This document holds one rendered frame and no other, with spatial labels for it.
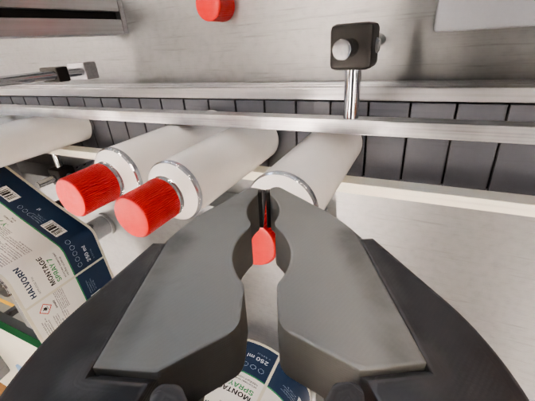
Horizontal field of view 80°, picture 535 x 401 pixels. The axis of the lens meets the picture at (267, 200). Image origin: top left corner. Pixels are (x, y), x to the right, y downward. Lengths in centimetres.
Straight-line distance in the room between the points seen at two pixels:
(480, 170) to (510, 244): 13
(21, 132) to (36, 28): 14
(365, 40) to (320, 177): 10
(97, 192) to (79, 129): 30
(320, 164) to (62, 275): 49
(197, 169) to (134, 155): 6
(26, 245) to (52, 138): 18
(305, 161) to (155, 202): 11
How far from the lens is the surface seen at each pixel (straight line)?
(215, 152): 28
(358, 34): 25
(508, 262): 48
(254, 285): 53
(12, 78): 48
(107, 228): 66
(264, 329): 59
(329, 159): 25
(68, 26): 50
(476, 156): 36
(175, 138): 33
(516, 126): 27
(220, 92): 41
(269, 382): 59
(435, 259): 47
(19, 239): 64
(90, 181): 28
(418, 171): 36
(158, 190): 24
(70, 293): 65
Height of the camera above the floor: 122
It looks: 53 degrees down
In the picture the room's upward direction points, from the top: 136 degrees counter-clockwise
